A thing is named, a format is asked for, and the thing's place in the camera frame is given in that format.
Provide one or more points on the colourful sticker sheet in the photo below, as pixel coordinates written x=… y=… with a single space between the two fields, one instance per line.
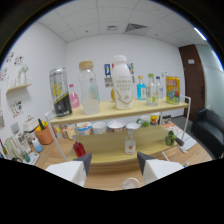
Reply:
x=16 y=109

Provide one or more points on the brown door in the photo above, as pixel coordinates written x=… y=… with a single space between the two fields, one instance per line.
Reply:
x=192 y=80

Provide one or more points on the clear bottle green cap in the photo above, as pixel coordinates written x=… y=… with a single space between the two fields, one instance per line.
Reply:
x=152 y=93

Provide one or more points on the ceiling light panel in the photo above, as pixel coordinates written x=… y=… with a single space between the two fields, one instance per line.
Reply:
x=200 y=34

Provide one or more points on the clear bottle blue cap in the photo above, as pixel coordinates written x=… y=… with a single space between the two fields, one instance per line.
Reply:
x=160 y=88

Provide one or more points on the white bowl blue print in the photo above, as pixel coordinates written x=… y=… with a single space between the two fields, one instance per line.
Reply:
x=84 y=128

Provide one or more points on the multicolour wall poster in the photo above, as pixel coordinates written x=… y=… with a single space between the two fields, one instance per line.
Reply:
x=131 y=68

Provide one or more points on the green limes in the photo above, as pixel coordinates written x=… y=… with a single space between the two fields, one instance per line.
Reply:
x=170 y=138

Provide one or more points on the white bowl red rim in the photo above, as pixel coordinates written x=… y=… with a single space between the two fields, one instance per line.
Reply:
x=116 y=126

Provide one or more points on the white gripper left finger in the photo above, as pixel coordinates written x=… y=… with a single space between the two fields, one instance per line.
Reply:
x=71 y=170

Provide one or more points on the red liquid bottle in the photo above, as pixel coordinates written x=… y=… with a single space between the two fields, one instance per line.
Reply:
x=79 y=150

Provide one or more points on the green cup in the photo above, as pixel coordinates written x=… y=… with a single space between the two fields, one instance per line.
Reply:
x=25 y=156

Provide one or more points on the blue wall poster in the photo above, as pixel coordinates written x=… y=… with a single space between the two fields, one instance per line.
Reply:
x=107 y=70

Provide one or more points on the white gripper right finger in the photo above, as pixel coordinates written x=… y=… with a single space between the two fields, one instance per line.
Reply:
x=156 y=168

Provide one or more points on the black armchair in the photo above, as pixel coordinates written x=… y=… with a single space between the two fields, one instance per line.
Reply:
x=210 y=131

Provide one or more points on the wooden wall shelf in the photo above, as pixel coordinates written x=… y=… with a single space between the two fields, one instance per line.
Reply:
x=18 y=87

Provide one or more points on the clear bottle red label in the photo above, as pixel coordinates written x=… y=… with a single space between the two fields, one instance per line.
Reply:
x=130 y=145

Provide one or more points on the white notebook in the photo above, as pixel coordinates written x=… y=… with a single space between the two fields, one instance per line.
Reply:
x=186 y=138

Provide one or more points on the white figurine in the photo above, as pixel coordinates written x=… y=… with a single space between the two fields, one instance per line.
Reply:
x=22 y=75

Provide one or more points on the plain white bowl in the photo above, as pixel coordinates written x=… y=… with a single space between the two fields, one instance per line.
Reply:
x=99 y=128

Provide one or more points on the pink liquid bottle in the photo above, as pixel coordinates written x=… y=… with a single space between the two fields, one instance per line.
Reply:
x=74 y=98

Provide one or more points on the white milk bottle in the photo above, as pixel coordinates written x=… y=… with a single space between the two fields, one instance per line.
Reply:
x=123 y=83

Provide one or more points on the light blue bottle yellow cap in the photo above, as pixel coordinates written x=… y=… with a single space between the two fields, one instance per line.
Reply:
x=141 y=90

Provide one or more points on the white kitchen scale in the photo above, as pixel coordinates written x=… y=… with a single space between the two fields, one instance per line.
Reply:
x=33 y=158

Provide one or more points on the small white blue jar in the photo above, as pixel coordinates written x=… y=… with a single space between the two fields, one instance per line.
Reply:
x=37 y=145

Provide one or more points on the wooden two-tier shelf rack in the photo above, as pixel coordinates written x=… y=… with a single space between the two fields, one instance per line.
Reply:
x=106 y=111

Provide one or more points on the ceiling air vent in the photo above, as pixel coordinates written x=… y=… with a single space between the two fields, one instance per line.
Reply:
x=136 y=27

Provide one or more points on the small square ceiling vent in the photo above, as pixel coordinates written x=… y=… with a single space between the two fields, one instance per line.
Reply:
x=112 y=28

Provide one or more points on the orange basket with fruit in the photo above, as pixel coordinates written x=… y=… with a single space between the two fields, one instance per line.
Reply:
x=44 y=135

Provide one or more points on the large glass bottle cork lid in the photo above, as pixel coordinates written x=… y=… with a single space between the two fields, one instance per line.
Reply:
x=89 y=90

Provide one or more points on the white green mug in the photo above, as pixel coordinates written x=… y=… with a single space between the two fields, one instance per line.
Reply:
x=144 y=121

